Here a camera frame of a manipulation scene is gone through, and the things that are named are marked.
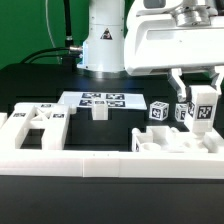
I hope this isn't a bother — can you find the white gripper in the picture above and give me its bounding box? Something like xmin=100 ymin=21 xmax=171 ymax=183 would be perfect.
xmin=124 ymin=6 xmax=224 ymax=102

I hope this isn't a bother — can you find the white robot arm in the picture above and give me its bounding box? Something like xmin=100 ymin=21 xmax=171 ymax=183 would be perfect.
xmin=78 ymin=0 xmax=224 ymax=101

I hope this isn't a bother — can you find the white tagged cube right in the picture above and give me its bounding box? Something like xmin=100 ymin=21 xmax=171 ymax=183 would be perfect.
xmin=175 ymin=104 xmax=187 ymax=122

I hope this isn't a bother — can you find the white tagged cube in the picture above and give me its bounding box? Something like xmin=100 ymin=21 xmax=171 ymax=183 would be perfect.
xmin=149 ymin=101 xmax=169 ymax=121
xmin=175 ymin=104 xmax=187 ymax=122

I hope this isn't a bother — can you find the white tagged cube left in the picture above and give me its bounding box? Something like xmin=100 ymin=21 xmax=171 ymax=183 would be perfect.
xmin=149 ymin=101 xmax=169 ymax=121

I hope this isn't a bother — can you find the white marker sheet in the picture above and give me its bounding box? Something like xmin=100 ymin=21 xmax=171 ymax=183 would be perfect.
xmin=58 ymin=91 xmax=147 ymax=110

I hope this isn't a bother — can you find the white U-shaped fence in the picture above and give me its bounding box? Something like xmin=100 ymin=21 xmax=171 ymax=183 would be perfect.
xmin=0 ymin=112 xmax=224 ymax=178

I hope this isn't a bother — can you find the black cable bundle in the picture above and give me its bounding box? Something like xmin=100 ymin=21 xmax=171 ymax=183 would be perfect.
xmin=20 ymin=0 xmax=84 ymax=65

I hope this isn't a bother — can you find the thin white cable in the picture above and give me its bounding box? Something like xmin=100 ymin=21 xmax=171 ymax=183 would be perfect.
xmin=45 ymin=0 xmax=63 ymax=65

